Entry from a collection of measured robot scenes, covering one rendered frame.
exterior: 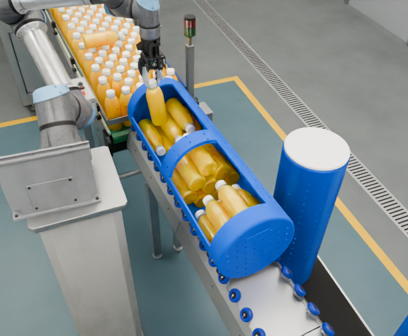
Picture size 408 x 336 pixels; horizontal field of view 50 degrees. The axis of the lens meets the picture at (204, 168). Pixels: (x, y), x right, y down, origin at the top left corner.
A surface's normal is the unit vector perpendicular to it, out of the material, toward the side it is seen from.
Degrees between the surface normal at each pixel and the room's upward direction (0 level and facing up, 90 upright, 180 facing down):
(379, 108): 0
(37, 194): 90
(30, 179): 90
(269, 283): 0
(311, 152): 0
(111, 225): 90
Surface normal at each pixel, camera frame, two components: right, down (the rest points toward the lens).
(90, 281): 0.36, 0.65
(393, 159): 0.02, -0.73
